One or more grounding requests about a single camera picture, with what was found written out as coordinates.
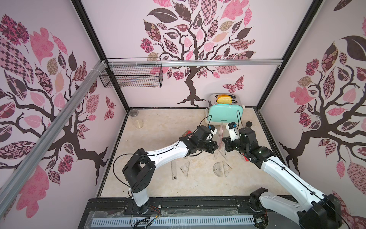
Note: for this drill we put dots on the aluminium rail back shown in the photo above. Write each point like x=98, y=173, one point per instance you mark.
x=194, y=62

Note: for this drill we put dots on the aluminium rail left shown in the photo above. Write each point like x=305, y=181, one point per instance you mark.
x=18, y=178

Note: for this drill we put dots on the spice jar black lid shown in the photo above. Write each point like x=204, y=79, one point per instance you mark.
x=249, y=124

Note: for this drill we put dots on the mint green toaster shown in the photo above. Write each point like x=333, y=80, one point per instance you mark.
x=223, y=113

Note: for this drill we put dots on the aluminium rail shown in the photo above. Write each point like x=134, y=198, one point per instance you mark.
x=18, y=178
x=194, y=62

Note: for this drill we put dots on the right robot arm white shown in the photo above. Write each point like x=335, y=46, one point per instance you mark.
x=312, y=208

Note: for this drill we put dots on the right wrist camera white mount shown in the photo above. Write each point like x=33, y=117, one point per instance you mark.
x=232, y=129

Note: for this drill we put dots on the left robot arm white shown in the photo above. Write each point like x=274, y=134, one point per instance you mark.
x=140, y=168

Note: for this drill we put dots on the black wire basket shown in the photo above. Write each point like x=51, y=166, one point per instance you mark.
x=133, y=72

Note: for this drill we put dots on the clear triangle set square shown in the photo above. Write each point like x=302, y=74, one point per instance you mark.
x=185, y=168

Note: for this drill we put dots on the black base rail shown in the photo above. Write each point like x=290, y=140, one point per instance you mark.
x=157, y=204

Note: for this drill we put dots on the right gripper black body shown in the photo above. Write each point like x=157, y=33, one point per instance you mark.
x=227, y=143

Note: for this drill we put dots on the clear glass jar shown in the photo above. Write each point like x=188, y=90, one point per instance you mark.
x=136, y=118

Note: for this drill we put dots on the white slotted cable duct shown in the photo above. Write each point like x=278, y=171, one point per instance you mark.
x=125, y=222

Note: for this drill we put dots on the yellow toast slice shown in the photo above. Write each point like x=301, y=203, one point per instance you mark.
x=224, y=99

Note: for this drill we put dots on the clear triangle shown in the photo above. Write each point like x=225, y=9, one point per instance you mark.
x=227, y=168
x=223, y=153

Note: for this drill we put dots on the clear straight ruler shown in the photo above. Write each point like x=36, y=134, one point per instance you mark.
x=215, y=155
x=174, y=170

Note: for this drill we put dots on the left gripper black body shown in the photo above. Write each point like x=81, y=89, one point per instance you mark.
x=200, y=143

